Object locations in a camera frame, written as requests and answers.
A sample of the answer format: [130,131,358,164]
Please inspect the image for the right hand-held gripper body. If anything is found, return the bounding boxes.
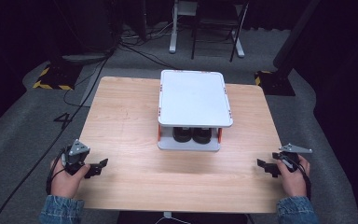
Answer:
[271,143,313,174]

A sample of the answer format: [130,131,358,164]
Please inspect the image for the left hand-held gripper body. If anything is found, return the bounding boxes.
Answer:
[61,138,91,177]

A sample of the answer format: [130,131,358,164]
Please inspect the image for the plain black sandal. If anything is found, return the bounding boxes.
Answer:
[172,126,195,144]

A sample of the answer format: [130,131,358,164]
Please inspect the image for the white two-tier shoe rack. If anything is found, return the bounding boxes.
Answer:
[157,69,234,153]

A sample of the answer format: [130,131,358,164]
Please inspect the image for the person's right hand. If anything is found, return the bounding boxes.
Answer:
[275,154,311,199]

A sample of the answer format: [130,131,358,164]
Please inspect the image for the person's left hand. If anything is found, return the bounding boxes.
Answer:
[49,158,91,200]

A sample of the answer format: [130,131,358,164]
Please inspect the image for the black stand base, hazard stripes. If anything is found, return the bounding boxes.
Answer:
[32,61,84,91]
[254,0,322,97]

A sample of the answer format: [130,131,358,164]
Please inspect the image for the black folding chair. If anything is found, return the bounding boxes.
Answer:
[190,0,250,63]

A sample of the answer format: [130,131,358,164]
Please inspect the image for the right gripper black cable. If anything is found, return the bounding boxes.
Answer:
[295,158,313,200]

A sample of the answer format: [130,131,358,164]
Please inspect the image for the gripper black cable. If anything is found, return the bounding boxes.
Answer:
[45,147,70,196]
[295,158,313,200]

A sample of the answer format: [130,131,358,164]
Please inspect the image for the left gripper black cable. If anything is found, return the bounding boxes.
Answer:
[45,147,70,196]

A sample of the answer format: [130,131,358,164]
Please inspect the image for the long black floor cable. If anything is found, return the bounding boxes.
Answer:
[0,55,110,224]

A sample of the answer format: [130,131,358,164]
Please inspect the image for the white cable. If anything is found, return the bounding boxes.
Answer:
[155,211,192,224]

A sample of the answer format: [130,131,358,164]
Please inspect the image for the bundle of floor cables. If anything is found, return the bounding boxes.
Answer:
[117,21,176,69]

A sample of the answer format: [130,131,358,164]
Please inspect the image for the white desk frame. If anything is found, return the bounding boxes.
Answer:
[168,0,246,59]

